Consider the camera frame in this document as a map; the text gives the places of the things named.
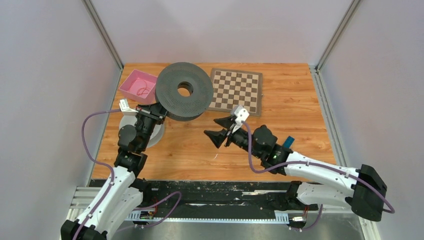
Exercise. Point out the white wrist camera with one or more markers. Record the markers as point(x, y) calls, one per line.
point(126, 106)
point(239, 114)

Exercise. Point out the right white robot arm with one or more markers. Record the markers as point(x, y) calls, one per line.
point(360, 189)

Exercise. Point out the white cable spool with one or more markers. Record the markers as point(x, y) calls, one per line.
point(156, 135)

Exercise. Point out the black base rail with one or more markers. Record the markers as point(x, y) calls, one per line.
point(219, 199)

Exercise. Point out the black cable spool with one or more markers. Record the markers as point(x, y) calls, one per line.
point(185, 90)

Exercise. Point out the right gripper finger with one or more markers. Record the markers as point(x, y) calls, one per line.
point(218, 137)
point(226, 122)

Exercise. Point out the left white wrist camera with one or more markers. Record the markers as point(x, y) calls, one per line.
point(126, 106)

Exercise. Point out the wooden chessboard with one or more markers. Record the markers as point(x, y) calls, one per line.
point(236, 87)

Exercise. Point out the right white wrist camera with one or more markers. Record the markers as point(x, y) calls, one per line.
point(239, 114)

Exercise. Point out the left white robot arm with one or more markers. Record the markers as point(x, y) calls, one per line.
point(119, 195)

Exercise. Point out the pink plastic box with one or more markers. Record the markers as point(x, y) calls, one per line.
point(139, 86)

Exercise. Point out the blue toy brick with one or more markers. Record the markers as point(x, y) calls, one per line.
point(288, 142)

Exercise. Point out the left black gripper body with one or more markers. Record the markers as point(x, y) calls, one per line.
point(148, 118)

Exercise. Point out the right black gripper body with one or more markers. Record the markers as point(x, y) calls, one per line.
point(240, 137)

